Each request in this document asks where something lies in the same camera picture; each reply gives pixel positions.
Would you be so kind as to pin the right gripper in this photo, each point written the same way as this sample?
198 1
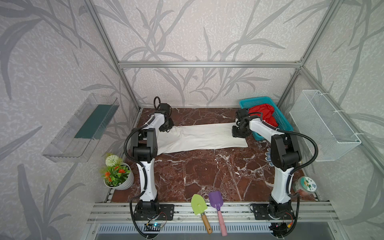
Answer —
238 130

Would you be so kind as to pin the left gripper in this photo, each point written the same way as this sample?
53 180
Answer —
165 125

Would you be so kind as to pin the white printed t-shirt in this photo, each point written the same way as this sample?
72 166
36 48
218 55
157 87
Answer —
198 137

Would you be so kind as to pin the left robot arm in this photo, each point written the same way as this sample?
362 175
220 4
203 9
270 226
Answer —
144 149

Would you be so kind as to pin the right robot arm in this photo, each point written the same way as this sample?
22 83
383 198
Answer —
285 156

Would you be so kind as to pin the red t-shirt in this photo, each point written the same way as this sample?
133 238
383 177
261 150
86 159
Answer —
265 111

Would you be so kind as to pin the blue dotted work glove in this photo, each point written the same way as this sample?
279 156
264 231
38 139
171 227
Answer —
268 157

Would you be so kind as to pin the teal plastic basket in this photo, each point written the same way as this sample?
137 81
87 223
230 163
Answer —
281 120

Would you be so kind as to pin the purple toy shovel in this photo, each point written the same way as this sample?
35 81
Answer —
216 201

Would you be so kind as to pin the potted artificial flowers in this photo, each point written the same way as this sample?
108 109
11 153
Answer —
117 175

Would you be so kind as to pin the green toy shovel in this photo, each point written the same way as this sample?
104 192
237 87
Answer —
199 206

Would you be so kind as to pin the small green circuit board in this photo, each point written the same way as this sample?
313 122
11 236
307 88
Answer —
154 227

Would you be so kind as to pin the aluminium frame crossbar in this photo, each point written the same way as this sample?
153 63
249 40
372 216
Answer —
202 64

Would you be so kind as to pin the white wire mesh basket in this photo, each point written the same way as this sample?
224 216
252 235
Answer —
316 117

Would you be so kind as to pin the pink object in wire basket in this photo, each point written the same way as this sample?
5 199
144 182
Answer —
321 154

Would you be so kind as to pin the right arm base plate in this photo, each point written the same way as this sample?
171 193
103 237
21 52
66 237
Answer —
262 212

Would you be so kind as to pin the clear plastic wall shelf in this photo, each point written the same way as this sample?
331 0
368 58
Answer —
78 139

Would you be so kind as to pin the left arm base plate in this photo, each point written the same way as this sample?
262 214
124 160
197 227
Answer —
163 212

